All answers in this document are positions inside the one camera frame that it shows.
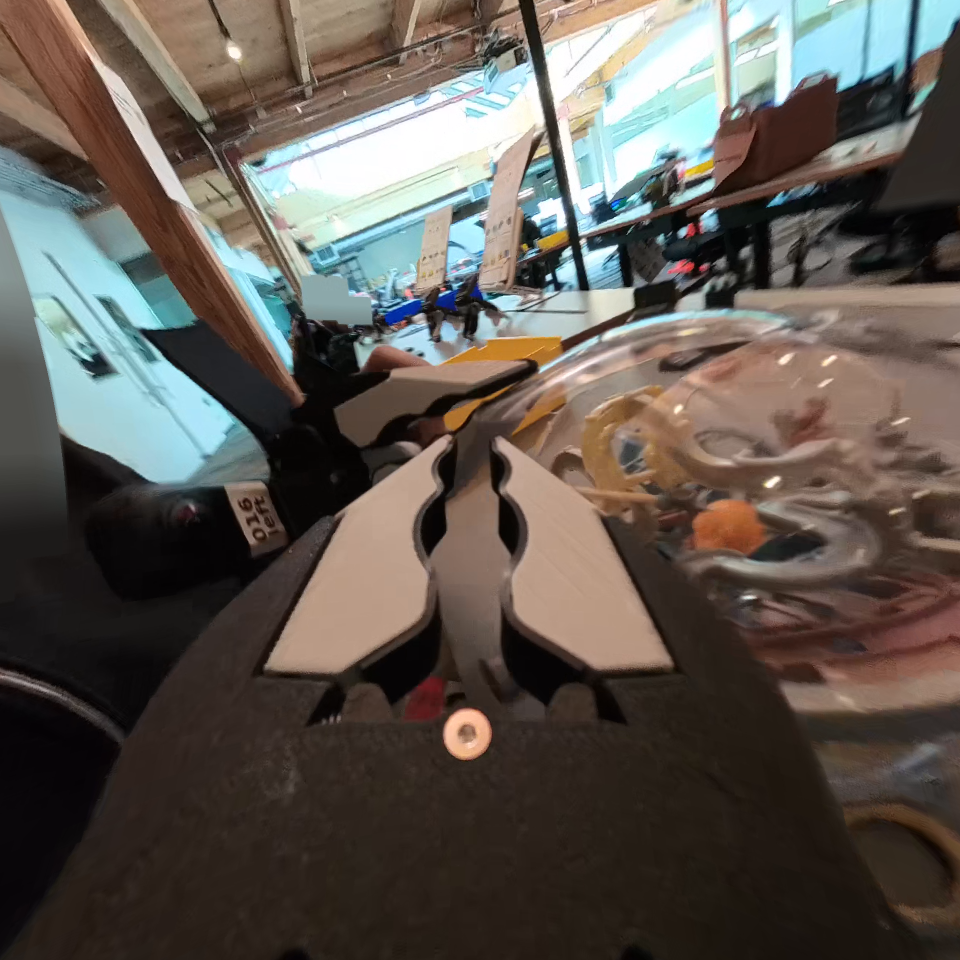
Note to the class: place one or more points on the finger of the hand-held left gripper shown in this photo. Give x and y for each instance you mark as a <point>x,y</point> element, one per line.
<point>420,390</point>
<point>390,456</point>

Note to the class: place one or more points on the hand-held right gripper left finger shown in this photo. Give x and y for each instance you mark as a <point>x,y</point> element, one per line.
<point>360,585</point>

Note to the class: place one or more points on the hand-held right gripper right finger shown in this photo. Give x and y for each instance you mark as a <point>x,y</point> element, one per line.
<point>585,585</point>

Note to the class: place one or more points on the clear maze puzzle ball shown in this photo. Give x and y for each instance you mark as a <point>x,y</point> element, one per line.
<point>750,465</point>

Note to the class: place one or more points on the yellow bin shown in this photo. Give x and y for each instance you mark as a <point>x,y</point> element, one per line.
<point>517,352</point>

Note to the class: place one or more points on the cardboard sign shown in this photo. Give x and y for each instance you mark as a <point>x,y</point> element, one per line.
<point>435,251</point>
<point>510,210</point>

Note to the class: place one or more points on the white door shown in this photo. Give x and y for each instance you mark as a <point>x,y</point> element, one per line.
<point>150,390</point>

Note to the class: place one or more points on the white ceiling unit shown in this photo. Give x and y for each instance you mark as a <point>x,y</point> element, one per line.
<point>502,56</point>

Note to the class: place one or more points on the white paper label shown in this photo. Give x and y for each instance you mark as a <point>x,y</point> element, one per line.
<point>142,127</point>

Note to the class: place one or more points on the brown bag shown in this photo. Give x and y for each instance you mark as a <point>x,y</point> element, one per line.
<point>780,135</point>

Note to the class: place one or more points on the wooden desk with black legs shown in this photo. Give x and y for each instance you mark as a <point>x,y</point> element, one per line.
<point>862,154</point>

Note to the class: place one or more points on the wooden post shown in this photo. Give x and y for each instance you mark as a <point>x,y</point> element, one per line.
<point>150,187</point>

